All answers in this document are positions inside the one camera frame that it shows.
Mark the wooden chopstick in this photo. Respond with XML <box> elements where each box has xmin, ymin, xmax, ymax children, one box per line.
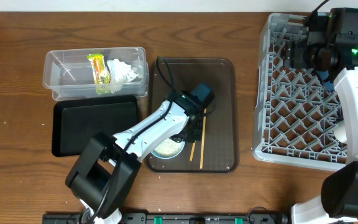
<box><xmin>200</xmin><ymin>115</ymin><xmax>206</xmax><ymax>169</ymax></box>
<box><xmin>189</xmin><ymin>141</ymin><xmax>196</xmax><ymax>162</ymax></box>

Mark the light blue bowl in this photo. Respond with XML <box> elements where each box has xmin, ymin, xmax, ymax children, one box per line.
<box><xmin>152</xmin><ymin>138</ymin><xmax>185</xmax><ymax>159</ymax></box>

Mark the dark blue plate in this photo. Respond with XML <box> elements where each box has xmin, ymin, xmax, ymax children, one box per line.
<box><xmin>315</xmin><ymin>70</ymin><xmax>334</xmax><ymax>91</ymax></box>

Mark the white cup green inside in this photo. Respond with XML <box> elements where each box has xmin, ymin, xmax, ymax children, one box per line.
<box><xmin>333</xmin><ymin>120</ymin><xmax>347</xmax><ymax>144</ymax></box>

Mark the white napkin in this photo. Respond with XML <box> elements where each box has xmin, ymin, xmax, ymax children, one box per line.
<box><xmin>107</xmin><ymin>58</ymin><xmax>139</xmax><ymax>93</ymax></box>

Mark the green orange snack wrapper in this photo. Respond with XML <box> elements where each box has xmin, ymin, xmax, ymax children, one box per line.
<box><xmin>86</xmin><ymin>54</ymin><xmax>111</xmax><ymax>95</ymax></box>

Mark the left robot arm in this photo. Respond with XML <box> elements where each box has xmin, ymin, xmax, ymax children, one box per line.
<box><xmin>65</xmin><ymin>83</ymin><xmax>214</xmax><ymax>223</ymax></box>

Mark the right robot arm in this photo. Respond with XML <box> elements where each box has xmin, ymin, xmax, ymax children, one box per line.
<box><xmin>284</xmin><ymin>7</ymin><xmax>358</xmax><ymax>223</ymax></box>

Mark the grey dishwasher rack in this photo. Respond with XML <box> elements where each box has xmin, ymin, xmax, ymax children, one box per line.
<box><xmin>252</xmin><ymin>13</ymin><xmax>347</xmax><ymax>171</ymax></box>

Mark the brown serving tray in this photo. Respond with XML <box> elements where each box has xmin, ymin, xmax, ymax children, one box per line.
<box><xmin>145</xmin><ymin>58</ymin><xmax>239</xmax><ymax>173</ymax></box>

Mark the black plastic bin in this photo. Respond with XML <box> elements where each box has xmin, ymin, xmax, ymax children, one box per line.
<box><xmin>52</xmin><ymin>95</ymin><xmax>139</xmax><ymax>157</ymax></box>

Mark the clear plastic bin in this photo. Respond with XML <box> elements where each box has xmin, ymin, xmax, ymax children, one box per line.
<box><xmin>43</xmin><ymin>47</ymin><xmax>149</xmax><ymax>101</ymax></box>

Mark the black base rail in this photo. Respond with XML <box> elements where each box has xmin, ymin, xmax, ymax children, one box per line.
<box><xmin>41</xmin><ymin>212</ymin><xmax>291</xmax><ymax>224</ymax></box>

